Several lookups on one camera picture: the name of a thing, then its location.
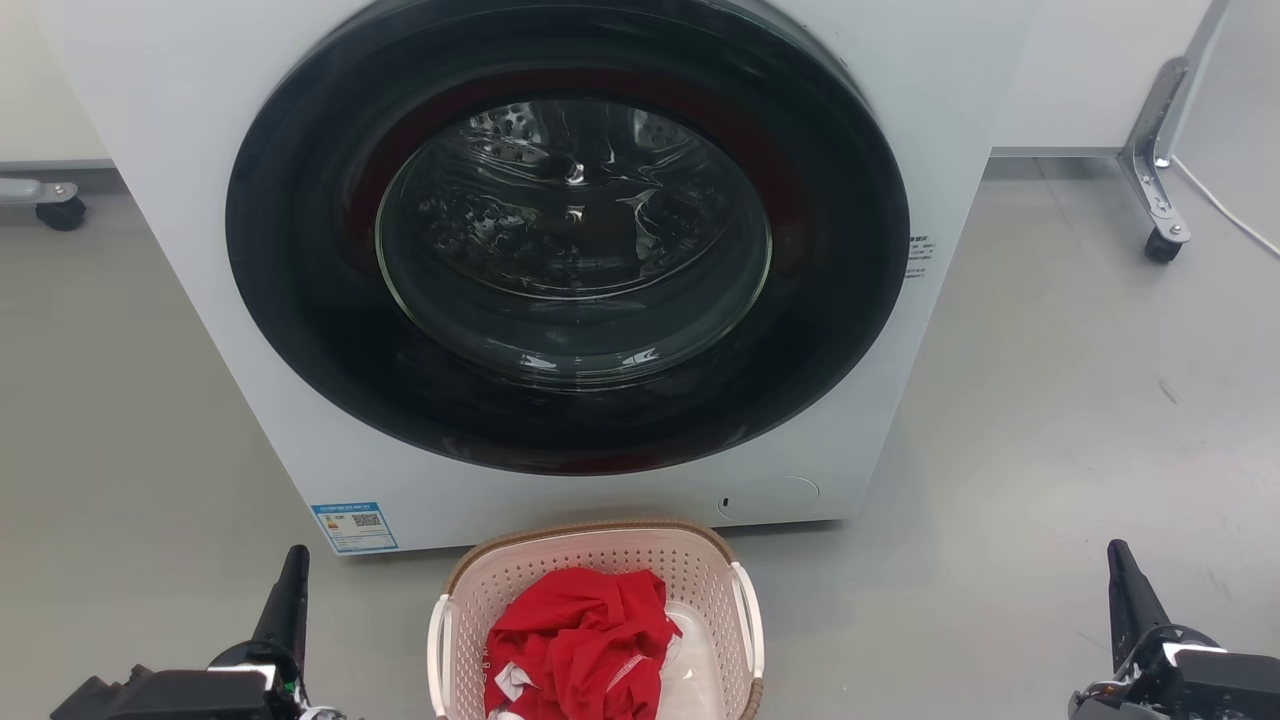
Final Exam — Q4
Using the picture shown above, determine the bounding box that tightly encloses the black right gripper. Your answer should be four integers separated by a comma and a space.
1069, 540, 1280, 720

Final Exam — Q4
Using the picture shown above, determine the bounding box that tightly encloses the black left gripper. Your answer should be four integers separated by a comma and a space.
50, 545, 312, 720

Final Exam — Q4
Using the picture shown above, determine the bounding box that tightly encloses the beige perforated plastic laundry basket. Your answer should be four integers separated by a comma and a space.
427, 518, 766, 720

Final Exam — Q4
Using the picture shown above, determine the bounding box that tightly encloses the blue energy label sticker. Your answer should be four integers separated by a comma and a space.
310, 501, 399, 555

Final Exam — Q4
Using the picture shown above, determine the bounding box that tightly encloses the red garment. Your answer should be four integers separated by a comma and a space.
484, 567, 683, 720

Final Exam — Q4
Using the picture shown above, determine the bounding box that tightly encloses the round black washer door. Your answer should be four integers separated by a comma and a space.
225, 0, 912, 477

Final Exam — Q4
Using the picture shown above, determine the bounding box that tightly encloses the white front-load washing machine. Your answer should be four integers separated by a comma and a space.
30, 0, 1041, 556

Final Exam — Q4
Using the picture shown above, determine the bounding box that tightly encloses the white cable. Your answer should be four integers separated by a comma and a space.
1170, 155, 1280, 258

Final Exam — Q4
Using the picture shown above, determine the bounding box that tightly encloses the silver frame leg, black caster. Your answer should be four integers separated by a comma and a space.
1117, 0, 1231, 265

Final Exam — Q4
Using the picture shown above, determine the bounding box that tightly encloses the grey frame leg, black caster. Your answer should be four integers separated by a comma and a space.
0, 177, 88, 232

